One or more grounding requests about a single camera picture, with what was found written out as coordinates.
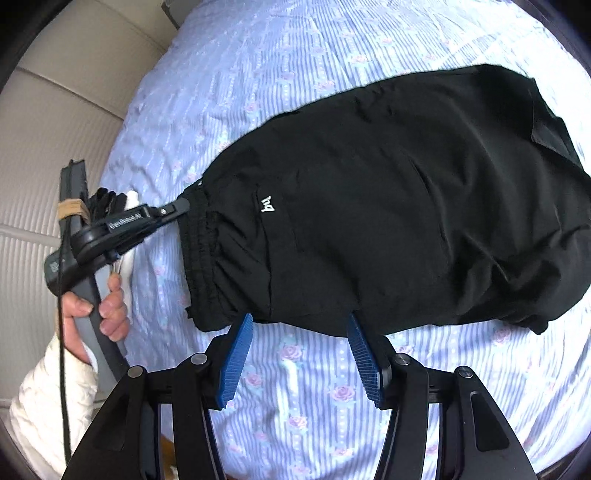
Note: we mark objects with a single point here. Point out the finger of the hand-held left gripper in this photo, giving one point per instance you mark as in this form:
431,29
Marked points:
173,210

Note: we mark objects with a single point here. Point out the person's left hand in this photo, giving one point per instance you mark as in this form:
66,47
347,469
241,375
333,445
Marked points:
94,314

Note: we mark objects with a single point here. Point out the floral striped bed sheet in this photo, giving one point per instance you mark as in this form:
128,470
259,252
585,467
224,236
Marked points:
286,138

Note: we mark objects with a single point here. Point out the beige padded headboard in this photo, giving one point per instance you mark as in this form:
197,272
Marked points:
60,138

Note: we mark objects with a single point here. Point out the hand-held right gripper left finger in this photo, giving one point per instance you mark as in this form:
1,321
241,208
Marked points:
236,360

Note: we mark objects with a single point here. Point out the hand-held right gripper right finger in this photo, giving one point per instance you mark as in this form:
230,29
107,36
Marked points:
364,362

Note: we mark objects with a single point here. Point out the black pants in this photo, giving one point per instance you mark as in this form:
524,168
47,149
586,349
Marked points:
392,207

